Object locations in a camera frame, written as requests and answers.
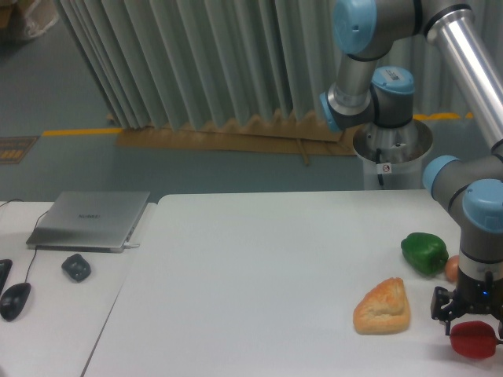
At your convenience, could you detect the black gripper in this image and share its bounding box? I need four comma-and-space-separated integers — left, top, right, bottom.
430, 270, 503, 339

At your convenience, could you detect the red bell pepper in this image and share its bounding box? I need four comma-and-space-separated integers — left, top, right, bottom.
449, 321, 502, 360

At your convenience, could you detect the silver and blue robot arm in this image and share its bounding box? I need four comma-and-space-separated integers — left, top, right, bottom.
320, 1, 502, 335

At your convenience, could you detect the brown egg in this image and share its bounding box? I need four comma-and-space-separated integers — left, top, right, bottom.
444, 255, 459, 283

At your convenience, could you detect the green bell pepper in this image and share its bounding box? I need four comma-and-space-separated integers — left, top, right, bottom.
400, 232, 449, 276

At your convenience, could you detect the golden puff pastry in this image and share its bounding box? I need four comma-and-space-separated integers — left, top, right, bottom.
353, 277, 411, 335

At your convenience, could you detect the brown cardboard sheet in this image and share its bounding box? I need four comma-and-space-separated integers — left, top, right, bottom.
116, 111, 358, 165

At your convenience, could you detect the white laptop plug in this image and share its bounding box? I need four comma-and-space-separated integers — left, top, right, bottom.
123, 243, 140, 249

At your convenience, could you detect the grey-green folding curtain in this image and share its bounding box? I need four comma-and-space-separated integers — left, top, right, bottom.
56, 1, 473, 131

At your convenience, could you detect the silver closed laptop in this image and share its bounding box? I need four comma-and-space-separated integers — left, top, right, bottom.
26, 191, 150, 252

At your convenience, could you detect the small black controller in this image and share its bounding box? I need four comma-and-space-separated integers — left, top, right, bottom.
61, 254, 92, 283

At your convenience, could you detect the black computer mouse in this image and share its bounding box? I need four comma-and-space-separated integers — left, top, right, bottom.
0, 282, 31, 322

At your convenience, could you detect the black keyboard edge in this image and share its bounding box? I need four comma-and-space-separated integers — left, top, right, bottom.
0, 259, 13, 294

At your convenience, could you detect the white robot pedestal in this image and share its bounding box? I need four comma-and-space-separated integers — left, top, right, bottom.
353, 119, 433, 190

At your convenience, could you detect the black mouse cable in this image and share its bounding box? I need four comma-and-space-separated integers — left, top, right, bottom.
0, 199, 52, 284

